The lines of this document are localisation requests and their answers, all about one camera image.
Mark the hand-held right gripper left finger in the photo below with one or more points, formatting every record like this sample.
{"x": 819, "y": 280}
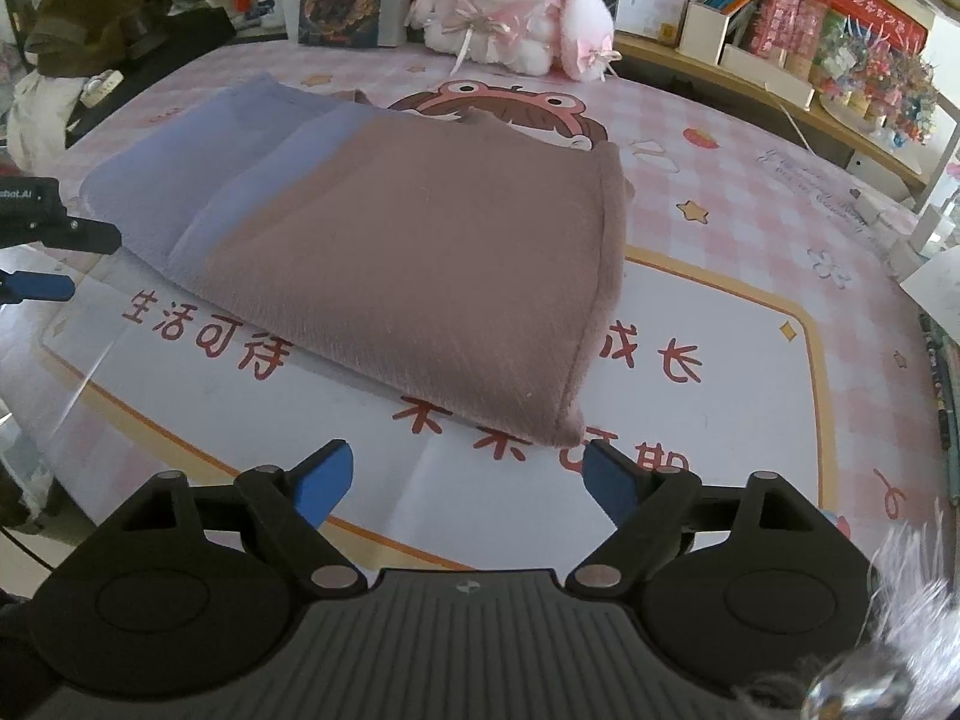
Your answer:
{"x": 324, "y": 480}

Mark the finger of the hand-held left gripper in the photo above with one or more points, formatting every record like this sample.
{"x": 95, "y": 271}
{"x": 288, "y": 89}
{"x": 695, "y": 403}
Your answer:
{"x": 41, "y": 286}
{"x": 90, "y": 235}

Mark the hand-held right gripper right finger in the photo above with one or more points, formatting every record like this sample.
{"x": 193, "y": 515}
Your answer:
{"x": 609, "y": 480}

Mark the brown and lavender fleece garment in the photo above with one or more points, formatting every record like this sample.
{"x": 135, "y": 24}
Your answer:
{"x": 420, "y": 240}

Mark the white cloth bag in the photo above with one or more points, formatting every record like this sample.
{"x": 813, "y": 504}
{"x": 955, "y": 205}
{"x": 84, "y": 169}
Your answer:
{"x": 37, "y": 116}

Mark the olive green cloth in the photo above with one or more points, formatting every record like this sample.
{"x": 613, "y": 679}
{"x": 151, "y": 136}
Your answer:
{"x": 90, "y": 7}

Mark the black bag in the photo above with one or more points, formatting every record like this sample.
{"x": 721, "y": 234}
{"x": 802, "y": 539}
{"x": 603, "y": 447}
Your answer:
{"x": 180, "y": 45}

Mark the pink checked cartoon table mat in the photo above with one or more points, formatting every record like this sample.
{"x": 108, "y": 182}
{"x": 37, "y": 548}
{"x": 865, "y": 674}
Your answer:
{"x": 750, "y": 300}

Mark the clear shiny bead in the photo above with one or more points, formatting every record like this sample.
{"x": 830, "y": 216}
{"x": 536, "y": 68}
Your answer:
{"x": 855, "y": 686}

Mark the white fluffy pompom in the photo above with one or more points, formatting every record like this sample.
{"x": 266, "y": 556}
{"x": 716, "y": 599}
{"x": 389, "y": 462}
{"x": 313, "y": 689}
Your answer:
{"x": 922, "y": 615}

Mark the white paper sheet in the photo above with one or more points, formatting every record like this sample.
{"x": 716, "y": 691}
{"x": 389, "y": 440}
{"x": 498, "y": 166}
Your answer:
{"x": 937, "y": 285}

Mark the white flat box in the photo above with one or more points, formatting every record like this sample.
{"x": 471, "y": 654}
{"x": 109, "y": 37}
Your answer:
{"x": 765, "y": 75}

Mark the pink and white plush toy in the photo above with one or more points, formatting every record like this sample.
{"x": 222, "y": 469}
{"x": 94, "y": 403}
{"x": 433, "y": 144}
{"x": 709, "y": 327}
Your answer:
{"x": 510, "y": 7}

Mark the colourful flower ornaments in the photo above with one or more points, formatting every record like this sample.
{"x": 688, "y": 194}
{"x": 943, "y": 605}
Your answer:
{"x": 885, "y": 82}

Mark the red patterned box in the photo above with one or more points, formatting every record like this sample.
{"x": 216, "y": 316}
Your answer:
{"x": 862, "y": 7}

